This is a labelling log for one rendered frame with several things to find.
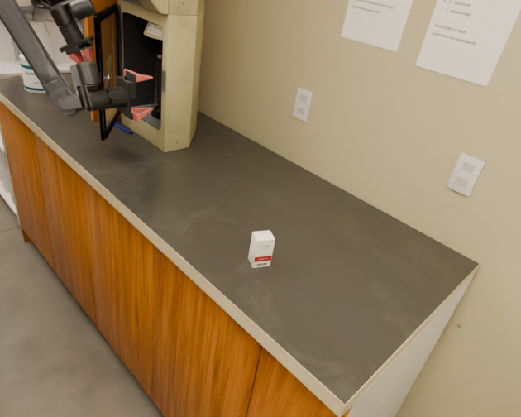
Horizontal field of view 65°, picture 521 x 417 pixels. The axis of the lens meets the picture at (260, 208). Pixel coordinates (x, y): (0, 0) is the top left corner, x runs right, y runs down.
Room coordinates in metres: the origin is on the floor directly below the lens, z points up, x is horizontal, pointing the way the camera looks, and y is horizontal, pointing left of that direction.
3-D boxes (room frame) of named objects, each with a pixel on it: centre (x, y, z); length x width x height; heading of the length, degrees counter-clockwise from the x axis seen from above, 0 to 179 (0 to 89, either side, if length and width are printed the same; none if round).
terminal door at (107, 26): (1.40, 0.60, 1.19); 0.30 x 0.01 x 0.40; 11
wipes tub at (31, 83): (1.78, 1.09, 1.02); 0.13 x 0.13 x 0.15
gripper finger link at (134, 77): (1.18, 0.42, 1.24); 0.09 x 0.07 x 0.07; 140
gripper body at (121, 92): (1.13, 0.47, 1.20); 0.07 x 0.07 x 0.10; 50
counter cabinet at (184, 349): (1.40, 0.33, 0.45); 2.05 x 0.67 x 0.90; 50
